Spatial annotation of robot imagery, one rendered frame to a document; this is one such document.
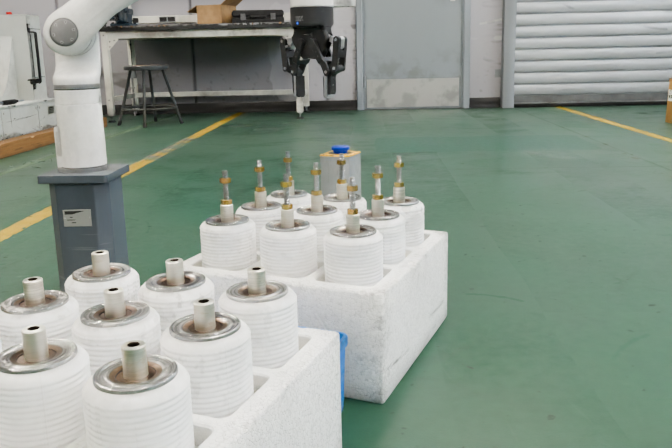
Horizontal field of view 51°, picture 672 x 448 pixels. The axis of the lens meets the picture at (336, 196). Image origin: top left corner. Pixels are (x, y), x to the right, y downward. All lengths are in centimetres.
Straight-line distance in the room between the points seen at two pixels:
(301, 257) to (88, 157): 58
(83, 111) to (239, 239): 50
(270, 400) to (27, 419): 23
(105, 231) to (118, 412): 93
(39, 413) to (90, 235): 85
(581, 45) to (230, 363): 601
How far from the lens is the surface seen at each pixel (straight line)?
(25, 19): 492
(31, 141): 453
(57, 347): 77
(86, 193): 154
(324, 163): 154
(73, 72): 156
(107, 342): 81
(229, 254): 121
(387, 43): 638
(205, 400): 76
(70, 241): 157
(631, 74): 673
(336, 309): 110
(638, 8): 675
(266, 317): 83
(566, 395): 120
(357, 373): 113
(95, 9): 151
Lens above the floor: 54
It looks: 12 degrees down
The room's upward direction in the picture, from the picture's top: 1 degrees counter-clockwise
